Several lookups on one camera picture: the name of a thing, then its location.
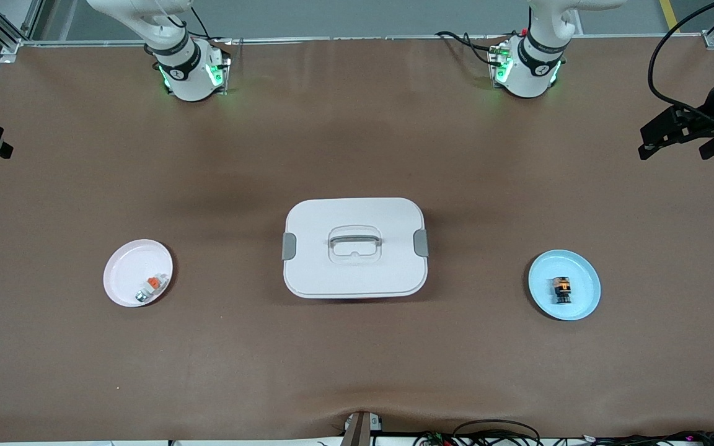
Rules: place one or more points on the grey box latch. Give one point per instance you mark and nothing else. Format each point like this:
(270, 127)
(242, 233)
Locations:
(289, 246)
(421, 243)

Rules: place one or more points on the aluminium table edge rail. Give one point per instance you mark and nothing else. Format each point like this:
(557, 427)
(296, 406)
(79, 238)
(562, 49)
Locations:
(363, 38)

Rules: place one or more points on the orange black push-button switch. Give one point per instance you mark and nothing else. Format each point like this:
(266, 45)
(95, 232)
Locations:
(561, 290)

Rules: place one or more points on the light blue round plate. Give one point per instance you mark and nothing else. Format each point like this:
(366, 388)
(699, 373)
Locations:
(577, 272)

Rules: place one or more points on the white lidded storage box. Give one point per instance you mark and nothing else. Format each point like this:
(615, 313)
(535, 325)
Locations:
(357, 279)

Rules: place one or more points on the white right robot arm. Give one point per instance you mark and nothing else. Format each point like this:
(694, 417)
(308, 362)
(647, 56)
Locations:
(186, 80)

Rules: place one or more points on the pale pink round plate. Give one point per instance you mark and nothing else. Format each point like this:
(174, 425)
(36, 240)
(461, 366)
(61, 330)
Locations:
(127, 266)

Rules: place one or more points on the brown table cover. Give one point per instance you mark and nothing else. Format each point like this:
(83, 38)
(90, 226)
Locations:
(357, 371)

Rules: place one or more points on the small white orange switch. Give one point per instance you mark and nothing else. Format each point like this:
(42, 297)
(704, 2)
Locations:
(154, 284)

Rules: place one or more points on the metal table edge bracket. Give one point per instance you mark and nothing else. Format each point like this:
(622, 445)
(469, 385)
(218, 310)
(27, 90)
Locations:
(360, 430)

